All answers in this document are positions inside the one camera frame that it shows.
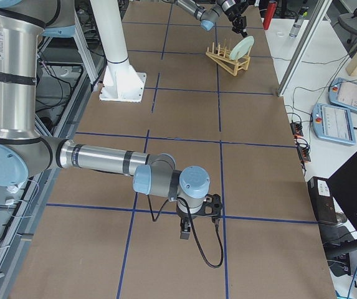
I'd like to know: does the far teach pendant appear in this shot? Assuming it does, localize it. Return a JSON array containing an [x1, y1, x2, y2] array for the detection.
[[328, 77, 357, 112]]

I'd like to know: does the wooden dish rack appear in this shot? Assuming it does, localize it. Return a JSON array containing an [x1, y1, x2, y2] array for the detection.
[[206, 42, 252, 76]]

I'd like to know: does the aluminium frame post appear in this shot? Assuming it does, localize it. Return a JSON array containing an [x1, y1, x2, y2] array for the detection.
[[277, 0, 332, 97]]

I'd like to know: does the light green round plate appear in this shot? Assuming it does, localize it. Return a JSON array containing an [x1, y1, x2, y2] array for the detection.
[[229, 36, 254, 60]]

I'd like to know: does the teach pendant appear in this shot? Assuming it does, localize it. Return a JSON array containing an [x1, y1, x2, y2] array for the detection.
[[328, 77, 357, 112], [312, 103, 356, 145]]

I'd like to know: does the black computer box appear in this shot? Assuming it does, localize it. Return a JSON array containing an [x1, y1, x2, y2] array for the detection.
[[307, 176, 337, 225]]

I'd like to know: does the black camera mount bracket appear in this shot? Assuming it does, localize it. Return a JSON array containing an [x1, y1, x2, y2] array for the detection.
[[176, 194, 223, 224]]

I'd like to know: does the near teach pendant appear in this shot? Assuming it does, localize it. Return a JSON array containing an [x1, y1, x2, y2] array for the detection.
[[312, 103, 356, 145]]

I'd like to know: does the red bottle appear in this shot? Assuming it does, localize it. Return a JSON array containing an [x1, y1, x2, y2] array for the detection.
[[263, 1, 277, 30]]

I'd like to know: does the black orange power strip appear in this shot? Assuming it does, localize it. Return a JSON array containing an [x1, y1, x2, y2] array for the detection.
[[290, 121, 311, 163]]

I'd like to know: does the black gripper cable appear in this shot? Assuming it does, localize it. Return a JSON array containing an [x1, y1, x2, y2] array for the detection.
[[146, 192, 224, 268]]

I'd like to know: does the clear water bottle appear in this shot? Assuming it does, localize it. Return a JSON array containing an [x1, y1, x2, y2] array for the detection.
[[289, 14, 304, 38]]

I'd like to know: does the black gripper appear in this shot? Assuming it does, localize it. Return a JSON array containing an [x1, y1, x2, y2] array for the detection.
[[231, 14, 247, 34], [180, 217, 191, 240]]

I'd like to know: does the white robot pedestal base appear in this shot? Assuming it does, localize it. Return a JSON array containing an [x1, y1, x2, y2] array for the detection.
[[90, 0, 146, 103]]

